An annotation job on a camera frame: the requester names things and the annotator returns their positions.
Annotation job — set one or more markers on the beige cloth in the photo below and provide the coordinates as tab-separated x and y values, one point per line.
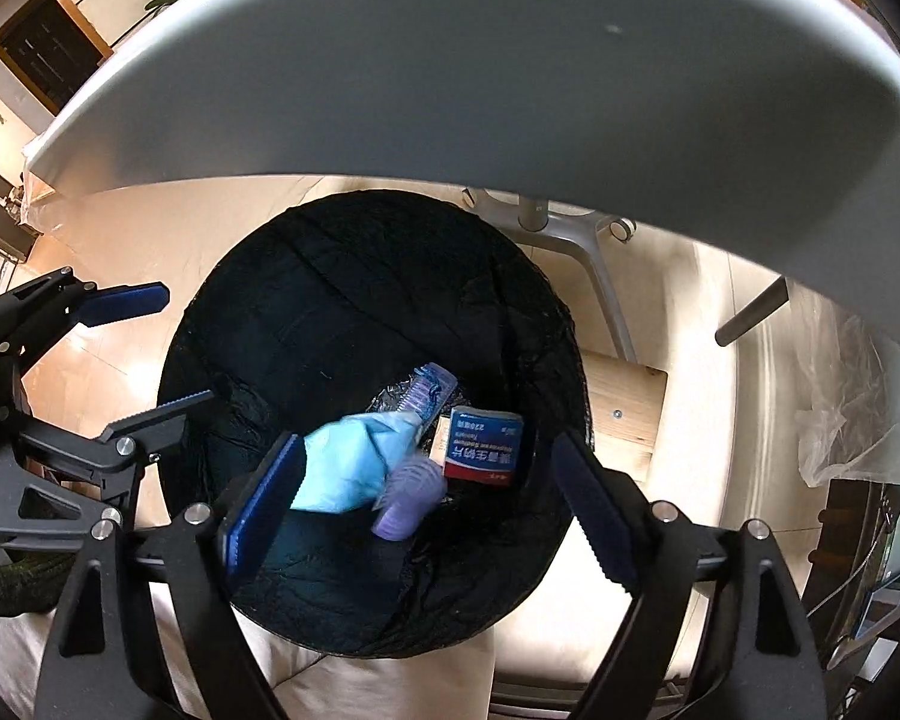
390	690

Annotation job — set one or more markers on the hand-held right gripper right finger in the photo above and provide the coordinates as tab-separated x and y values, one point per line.
592	517

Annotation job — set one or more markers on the dark wooden furniture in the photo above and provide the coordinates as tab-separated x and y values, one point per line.
847	517

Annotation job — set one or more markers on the dark wooden door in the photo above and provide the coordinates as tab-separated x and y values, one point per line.
45	45

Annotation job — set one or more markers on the dark green cloth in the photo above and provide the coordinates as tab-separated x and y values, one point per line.
15	577

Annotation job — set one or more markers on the clear plastic film cover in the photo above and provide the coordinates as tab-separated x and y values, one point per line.
847	420

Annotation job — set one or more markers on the light blue packet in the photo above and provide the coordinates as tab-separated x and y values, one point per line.
345	465

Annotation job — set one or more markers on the grey metal leg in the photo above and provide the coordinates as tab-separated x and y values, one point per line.
750	311

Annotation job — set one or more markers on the light wooden block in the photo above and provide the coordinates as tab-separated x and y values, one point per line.
622	405

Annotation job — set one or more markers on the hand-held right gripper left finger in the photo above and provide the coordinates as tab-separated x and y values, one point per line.
266	502

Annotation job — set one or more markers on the round bin with black liner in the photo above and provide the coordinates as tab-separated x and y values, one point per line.
307	300

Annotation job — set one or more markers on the purple ribbed cup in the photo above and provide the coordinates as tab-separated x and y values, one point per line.
405	499

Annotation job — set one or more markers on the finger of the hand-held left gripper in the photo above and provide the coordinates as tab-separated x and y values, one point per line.
131	300
157	416

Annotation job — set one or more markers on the purple striped packet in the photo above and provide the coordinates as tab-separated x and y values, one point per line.
431	390

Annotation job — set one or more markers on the white and blue small box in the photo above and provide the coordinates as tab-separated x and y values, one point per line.
484	450

